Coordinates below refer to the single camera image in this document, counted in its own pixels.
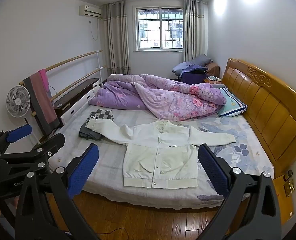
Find white standing fan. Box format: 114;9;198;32
6;85;37;142

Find white air conditioner cord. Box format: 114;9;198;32
89;19;100;41

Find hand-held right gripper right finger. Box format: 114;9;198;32
197;143;282;240

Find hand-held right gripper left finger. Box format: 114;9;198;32
14;143;100;240

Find wooden rail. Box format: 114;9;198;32
19;50;103;85
32;66;107;117

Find grey and pink towel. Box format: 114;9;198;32
23;72;61;137

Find blue clothes pile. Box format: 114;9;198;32
172;62;209;83

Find grey pillow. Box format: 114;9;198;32
190;54;212;67

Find purple floral quilt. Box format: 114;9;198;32
88;74;227;121

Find checkered folded cloth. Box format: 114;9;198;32
87;109;115;124

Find brown chair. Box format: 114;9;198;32
206;61;221;80

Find white rail post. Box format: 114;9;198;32
96;51;104;87

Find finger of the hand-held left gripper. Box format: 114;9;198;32
0;124;33;156
0;133;66;168

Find dark top white cabinet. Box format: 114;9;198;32
53;78;100;128

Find wooden headboard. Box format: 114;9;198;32
221;58;296;178

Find black floor cable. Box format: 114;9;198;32
105;227;130;238

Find white air conditioner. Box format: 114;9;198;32
78;4;103;19

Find wooden nightstand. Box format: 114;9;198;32
203;76;224;85

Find bed with pale floral sheet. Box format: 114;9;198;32
52;74;274;209

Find yellow wooden cabinet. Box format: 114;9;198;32
272;169;296;226

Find white jacket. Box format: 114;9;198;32
85;119;236;188

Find blue striped pillow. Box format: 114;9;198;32
216;87;248;118

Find grey folded cloth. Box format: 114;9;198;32
78;121;103;141

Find barred window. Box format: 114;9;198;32
135;6;184;51

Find grey striped curtain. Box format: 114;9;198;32
183;0;209;62
103;0;131;77

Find bright pink towel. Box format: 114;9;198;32
38;69;50;98

